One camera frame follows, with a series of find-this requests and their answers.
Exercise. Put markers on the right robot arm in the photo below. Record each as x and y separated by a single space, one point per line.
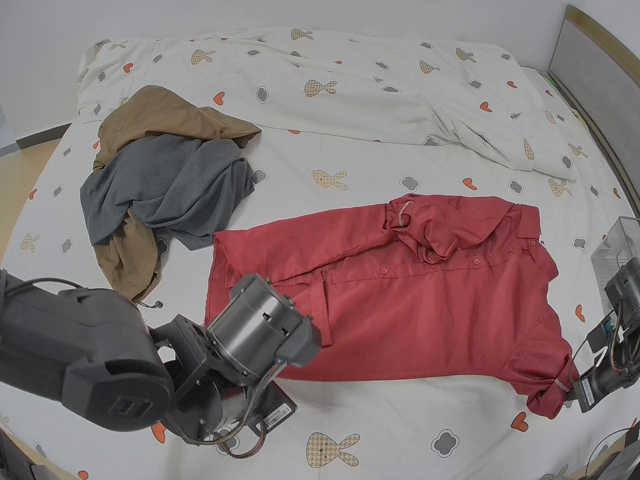
625 288

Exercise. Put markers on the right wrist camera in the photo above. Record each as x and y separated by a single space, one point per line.
597 340

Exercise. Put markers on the bed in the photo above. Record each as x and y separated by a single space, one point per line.
320 118

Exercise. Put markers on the white printed quilt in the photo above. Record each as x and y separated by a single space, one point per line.
350 98

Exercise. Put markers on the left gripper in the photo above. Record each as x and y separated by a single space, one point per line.
277 410

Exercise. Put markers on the grey garment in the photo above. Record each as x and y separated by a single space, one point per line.
165 183

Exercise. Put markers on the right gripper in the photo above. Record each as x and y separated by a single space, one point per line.
590 390

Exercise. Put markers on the clear plastic box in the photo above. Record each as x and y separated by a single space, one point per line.
612 248

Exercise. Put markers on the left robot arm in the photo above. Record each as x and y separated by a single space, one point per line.
75 343

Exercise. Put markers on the brown garment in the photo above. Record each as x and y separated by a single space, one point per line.
150 113

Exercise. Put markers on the red shirt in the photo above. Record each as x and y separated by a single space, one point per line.
425 318

